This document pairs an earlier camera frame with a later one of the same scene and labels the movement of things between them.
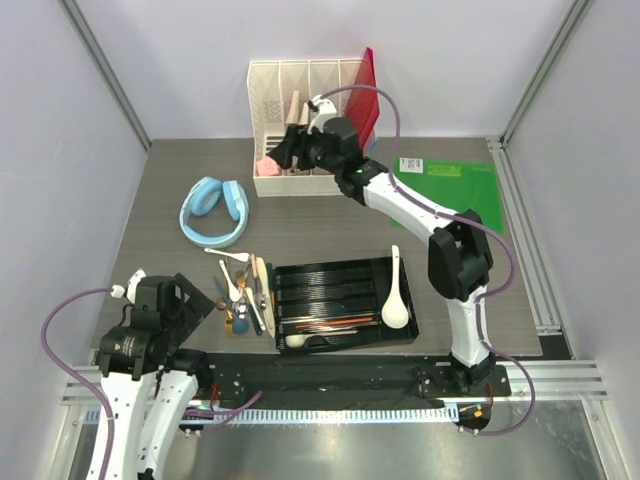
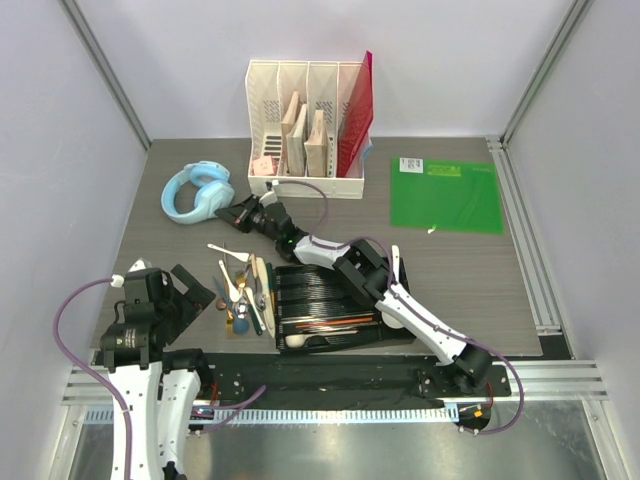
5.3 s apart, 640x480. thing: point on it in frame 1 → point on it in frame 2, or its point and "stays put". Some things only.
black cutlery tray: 335,304 stays put
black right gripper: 290,147 → 236,213
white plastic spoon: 234,292 stays put
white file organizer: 271,84 stays put
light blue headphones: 201,197 → 214,191
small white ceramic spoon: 299,340 stays put
